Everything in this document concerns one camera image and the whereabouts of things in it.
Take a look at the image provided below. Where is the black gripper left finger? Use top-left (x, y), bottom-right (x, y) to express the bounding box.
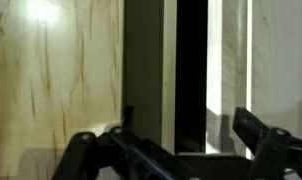
top-left (52, 105), bottom-right (172, 180)

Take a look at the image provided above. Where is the wooden bed frame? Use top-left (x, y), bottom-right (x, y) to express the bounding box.
top-left (0, 0), bottom-right (177, 180)

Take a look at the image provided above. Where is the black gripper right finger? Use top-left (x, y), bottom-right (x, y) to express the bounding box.
top-left (233, 107), bottom-right (302, 180)

